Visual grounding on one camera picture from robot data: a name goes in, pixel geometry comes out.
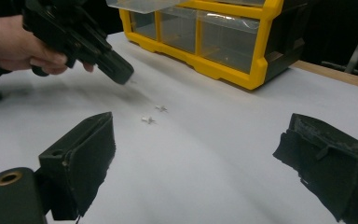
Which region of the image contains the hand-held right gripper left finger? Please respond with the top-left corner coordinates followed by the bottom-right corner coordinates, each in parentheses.
top-left (38, 111), bottom-right (117, 221)

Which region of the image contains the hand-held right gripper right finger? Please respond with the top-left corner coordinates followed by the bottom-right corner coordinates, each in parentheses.
top-left (272, 113), bottom-right (358, 224)

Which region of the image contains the clear plastic drawer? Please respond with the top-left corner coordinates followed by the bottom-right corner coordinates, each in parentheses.
top-left (105, 0), bottom-right (189, 15)

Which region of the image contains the yellow black drawer organizer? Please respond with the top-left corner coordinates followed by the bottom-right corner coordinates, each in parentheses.
top-left (118, 0), bottom-right (310, 91)

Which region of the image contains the grid of clear drawers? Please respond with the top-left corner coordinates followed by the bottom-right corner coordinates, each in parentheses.
top-left (130, 0), bottom-right (260, 75)

